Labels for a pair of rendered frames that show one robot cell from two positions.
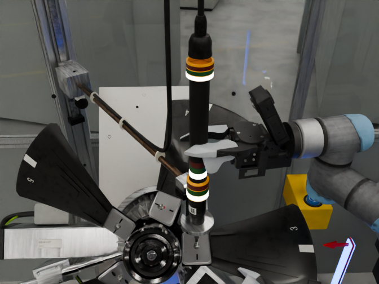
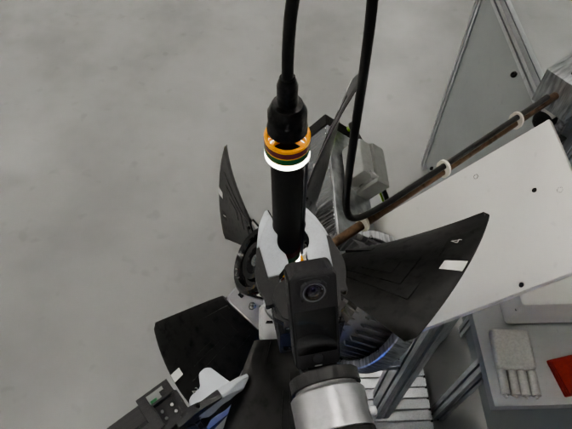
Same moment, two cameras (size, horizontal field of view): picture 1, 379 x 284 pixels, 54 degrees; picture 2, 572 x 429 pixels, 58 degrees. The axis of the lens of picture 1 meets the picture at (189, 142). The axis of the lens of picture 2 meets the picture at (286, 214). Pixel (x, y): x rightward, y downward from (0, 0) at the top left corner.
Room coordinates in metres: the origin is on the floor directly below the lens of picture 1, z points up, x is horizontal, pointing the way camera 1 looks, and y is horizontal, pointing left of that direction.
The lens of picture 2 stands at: (0.53, -0.34, 1.98)
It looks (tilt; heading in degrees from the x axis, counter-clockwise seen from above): 56 degrees down; 90
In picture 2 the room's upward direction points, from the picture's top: straight up
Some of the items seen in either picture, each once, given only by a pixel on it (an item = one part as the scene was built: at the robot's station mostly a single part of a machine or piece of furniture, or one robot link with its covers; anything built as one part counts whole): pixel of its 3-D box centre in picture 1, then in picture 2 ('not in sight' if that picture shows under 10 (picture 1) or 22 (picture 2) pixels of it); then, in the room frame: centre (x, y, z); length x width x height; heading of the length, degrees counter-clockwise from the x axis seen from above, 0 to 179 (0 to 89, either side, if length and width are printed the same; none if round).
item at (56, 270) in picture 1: (51, 276); not in sight; (0.53, 0.33, 1.08); 0.07 x 0.04 x 0.06; 102
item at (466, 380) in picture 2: not in sight; (470, 380); (1.08, 0.12, 0.42); 0.04 x 0.04 x 0.83; 2
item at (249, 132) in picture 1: (261, 146); (311, 334); (0.56, -0.14, 1.44); 0.12 x 0.08 x 0.09; 102
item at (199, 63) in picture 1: (199, 68); (287, 145); (0.53, -0.02, 1.61); 0.04 x 0.04 x 0.03
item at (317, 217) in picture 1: (305, 202); not in sight; (0.84, -0.37, 1.02); 0.16 x 0.10 x 0.11; 2
